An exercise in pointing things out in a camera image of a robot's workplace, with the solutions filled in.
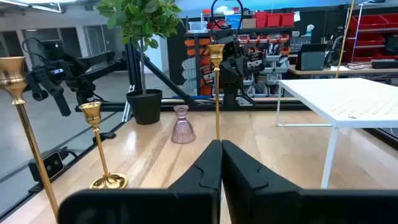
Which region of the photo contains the short gold candlestick holder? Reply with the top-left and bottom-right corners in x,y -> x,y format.
78,101 -> 129,190

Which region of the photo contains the black table-level camera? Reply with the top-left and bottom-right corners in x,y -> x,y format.
28,149 -> 68,187

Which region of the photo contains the black plant pot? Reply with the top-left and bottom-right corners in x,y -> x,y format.
126,89 -> 164,126

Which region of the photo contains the storage rack with orange bins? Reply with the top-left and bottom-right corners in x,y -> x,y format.
182,9 -> 296,98

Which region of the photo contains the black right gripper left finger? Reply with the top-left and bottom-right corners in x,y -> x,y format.
57,139 -> 223,224

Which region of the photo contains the large green leafy plant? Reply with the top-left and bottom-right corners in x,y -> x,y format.
95,0 -> 185,94

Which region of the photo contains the white perforated metal shelf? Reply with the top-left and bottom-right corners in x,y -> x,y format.
275,77 -> 398,190

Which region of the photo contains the black cable loop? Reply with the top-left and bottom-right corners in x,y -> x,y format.
210,0 -> 244,32

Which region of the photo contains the tall gold candlestick holder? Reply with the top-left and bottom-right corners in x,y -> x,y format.
0,56 -> 60,220

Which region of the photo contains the pink ribbed glass candle holder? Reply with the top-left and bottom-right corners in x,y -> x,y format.
170,105 -> 197,144

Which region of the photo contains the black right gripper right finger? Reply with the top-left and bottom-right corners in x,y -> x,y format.
221,139 -> 398,224

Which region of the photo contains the medium gold candlestick holder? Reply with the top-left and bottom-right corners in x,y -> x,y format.
207,44 -> 226,141

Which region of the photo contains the metal shelving with red bins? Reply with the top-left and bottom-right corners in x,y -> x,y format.
344,4 -> 398,63

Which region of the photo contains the yellow hanging cord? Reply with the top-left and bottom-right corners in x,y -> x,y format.
335,0 -> 356,79

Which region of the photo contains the black table edge bracket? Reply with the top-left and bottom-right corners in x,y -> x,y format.
92,131 -> 117,145

